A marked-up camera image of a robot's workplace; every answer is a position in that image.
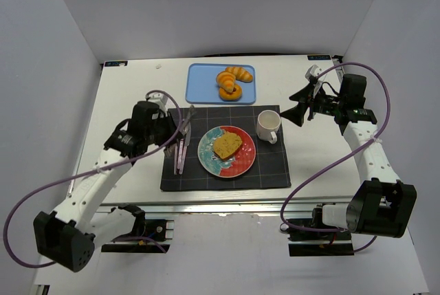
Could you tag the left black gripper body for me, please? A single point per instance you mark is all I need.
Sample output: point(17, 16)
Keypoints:
point(172, 129)

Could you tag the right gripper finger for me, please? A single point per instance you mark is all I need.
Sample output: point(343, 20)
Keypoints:
point(294, 115)
point(303, 96)

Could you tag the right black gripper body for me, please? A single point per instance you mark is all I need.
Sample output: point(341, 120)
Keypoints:
point(308, 108)

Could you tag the metal tongs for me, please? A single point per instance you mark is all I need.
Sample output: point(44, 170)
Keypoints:
point(185, 128)

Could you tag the brown bread slice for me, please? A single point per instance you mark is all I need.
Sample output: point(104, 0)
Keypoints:
point(227, 145)

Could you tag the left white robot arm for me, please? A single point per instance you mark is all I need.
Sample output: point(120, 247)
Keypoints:
point(70, 234)

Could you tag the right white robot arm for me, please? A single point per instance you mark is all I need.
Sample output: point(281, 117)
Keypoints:
point(383, 203)

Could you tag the white ceramic mug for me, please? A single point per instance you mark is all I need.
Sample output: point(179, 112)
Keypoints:
point(268, 123)

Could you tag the right blue table label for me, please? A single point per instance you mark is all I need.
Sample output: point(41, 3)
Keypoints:
point(319, 57)

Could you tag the blue table label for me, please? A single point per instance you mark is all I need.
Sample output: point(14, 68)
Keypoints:
point(116, 63)
point(319, 57)

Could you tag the blue plastic tray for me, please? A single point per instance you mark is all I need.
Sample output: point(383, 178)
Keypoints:
point(202, 88)

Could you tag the dark checked placemat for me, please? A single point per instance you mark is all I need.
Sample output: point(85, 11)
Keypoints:
point(269, 170)

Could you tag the striped croissant roll back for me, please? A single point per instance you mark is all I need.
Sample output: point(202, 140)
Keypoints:
point(240, 73)

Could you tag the striped croissant roll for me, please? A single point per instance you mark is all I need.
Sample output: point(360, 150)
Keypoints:
point(240, 73)
point(226, 81)

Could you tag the red teal floral plate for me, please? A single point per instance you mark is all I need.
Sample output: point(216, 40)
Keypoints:
point(236, 165)

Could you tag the striped croissant roll front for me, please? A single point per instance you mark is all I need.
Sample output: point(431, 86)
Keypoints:
point(226, 81)

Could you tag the left blue table label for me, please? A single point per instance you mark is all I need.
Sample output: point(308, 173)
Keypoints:
point(116, 63)

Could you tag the metal spoon pink handle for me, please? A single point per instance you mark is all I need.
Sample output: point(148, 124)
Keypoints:
point(180, 149)

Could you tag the metal knife pink handle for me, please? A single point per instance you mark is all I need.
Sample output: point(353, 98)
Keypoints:
point(186, 145)

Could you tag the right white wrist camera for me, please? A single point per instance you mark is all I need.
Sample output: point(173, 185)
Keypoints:
point(313, 73)

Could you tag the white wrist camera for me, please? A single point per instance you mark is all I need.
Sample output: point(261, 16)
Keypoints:
point(159, 99)
point(313, 73)

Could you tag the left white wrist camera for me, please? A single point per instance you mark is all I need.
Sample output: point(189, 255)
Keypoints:
point(159, 99)

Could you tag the orange ring donut bread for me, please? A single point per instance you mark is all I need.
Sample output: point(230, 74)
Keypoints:
point(235, 95)

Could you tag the aluminium table frame rail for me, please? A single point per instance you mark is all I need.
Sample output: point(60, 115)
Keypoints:
point(220, 207)

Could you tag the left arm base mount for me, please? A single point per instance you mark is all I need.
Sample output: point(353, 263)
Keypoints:
point(146, 235)

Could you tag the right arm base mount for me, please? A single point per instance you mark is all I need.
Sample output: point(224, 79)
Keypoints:
point(302, 243)

